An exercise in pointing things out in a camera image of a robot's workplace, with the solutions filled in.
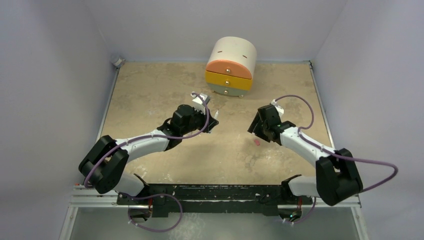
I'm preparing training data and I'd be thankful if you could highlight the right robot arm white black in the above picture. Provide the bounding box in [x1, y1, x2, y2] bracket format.
[247, 104, 364, 206]

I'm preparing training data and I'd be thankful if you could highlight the aluminium frame rail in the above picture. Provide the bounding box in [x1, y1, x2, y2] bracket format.
[60, 62, 368, 240]

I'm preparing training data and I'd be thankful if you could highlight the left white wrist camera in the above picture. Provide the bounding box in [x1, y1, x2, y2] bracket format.
[190, 92, 211, 115]

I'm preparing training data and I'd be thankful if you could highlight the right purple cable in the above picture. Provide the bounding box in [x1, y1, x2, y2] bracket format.
[273, 95, 399, 226]

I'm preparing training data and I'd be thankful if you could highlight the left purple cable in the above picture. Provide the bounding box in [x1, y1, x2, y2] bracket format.
[82, 92, 212, 233]

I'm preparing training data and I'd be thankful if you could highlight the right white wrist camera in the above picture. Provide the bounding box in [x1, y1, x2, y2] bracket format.
[270, 99, 285, 118]

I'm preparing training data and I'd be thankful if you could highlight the grey corner bracket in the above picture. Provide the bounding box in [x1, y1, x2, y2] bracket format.
[111, 56, 125, 69]

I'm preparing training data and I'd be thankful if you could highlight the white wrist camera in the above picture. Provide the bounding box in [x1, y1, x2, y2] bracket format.
[270, 99, 285, 118]
[190, 92, 211, 115]

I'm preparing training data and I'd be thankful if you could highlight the small three-drawer cabinet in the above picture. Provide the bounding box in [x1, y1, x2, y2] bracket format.
[204, 36, 257, 98]

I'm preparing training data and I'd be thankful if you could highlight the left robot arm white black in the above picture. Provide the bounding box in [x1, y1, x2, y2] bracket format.
[78, 104, 219, 205]

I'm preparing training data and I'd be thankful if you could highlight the purple cable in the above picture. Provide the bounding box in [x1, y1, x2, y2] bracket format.
[82, 92, 212, 233]
[273, 95, 399, 226]

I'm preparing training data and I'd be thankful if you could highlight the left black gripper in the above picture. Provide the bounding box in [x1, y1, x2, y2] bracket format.
[181, 105, 218, 136]

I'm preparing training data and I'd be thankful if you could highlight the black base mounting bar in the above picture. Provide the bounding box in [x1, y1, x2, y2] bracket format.
[117, 183, 313, 218]

